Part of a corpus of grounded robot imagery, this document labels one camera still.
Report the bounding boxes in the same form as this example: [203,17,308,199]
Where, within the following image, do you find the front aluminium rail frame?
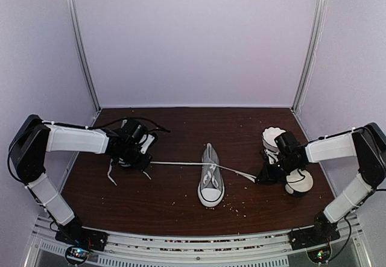
[22,216,372,266]

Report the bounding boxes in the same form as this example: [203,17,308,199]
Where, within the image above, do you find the right aluminium frame post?
[291,0,327,115]

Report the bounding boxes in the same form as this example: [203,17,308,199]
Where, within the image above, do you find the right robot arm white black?
[255,122,385,244]

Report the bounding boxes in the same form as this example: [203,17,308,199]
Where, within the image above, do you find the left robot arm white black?
[7,114,160,245]

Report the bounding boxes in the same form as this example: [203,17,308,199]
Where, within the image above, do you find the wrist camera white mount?
[260,149,279,165]
[139,134,156,154]

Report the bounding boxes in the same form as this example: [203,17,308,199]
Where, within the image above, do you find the left aluminium frame post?
[66,0,101,112]

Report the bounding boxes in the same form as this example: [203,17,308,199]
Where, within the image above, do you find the black and white bowl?
[285,169,314,197]

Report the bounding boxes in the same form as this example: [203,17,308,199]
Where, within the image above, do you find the white fluted ceramic bowl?
[262,127,285,152]

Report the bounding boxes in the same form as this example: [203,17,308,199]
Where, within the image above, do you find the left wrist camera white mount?
[139,134,156,154]

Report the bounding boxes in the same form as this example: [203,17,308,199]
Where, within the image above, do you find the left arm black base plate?
[55,226,108,251]

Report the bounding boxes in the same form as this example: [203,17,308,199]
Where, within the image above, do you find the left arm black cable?
[7,116,171,183]

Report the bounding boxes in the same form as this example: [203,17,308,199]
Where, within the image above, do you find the aluminium frame post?
[66,0,101,112]
[291,0,327,115]

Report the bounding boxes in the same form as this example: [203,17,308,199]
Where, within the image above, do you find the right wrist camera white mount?
[260,149,279,165]

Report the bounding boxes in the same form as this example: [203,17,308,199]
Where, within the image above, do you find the grey sneaker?
[150,142,259,207]
[105,119,157,186]

